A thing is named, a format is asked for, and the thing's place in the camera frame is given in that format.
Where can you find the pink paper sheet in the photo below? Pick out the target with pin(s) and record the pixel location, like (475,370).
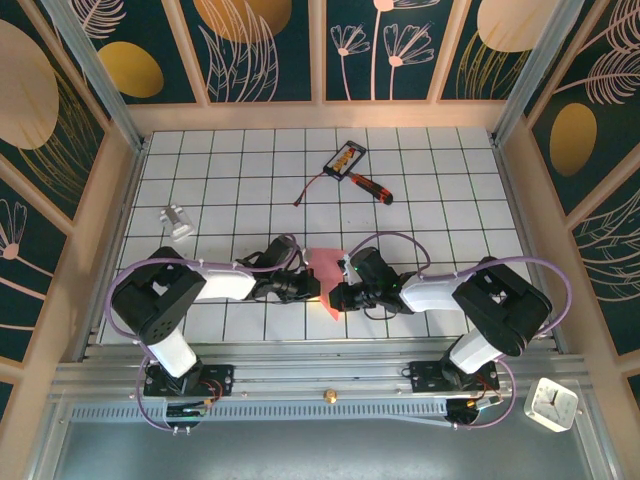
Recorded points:
(327,265)

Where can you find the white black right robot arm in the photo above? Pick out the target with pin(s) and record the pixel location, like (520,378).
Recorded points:
(430,295)

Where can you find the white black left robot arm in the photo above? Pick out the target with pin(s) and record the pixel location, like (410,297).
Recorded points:
(225,285)

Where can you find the white square clock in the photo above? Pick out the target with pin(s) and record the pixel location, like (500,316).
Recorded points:
(550,404)

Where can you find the brass knob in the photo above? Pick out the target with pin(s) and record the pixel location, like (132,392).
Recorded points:
(328,396)

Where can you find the orange black screwdriver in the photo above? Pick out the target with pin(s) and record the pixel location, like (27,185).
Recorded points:
(380,192)

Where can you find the white silver hinged device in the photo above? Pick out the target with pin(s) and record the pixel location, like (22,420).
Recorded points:
(176,224)

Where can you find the black controller board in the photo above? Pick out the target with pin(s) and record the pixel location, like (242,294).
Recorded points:
(187,411)
(465,410)

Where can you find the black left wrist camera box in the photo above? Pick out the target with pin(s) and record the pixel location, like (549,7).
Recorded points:
(282,255)

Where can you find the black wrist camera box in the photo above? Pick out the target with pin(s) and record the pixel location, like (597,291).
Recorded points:
(282,255)
(370,265)

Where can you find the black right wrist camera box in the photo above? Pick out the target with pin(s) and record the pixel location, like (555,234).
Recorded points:
(370,265)

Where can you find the aluminium front rail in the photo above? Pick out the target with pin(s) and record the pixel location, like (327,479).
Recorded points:
(310,367)

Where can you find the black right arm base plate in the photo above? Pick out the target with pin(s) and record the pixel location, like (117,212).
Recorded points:
(425,377)

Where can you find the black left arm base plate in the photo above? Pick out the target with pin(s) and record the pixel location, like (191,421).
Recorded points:
(220,380)

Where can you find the wall panel with leaf lines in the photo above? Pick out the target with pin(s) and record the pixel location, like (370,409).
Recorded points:
(250,75)

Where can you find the wall panel with pink flowers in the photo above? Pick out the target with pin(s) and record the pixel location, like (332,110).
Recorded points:
(360,75)

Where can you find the wall panel with feather lines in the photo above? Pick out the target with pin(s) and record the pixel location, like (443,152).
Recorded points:
(610,270)

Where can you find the wall panel with cream oval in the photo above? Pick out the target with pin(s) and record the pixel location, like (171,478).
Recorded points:
(480,75)

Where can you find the wall panel with white flower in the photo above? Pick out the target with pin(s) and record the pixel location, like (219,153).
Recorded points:
(25,260)

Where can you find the wall panel with yellow oval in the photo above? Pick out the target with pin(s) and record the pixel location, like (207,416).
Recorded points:
(575,140)
(150,50)

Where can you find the aluminium frame post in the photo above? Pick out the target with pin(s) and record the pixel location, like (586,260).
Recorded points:
(530,65)
(100,80)

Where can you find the wall panel with cream circle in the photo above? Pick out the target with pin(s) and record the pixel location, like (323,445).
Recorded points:
(30,100)

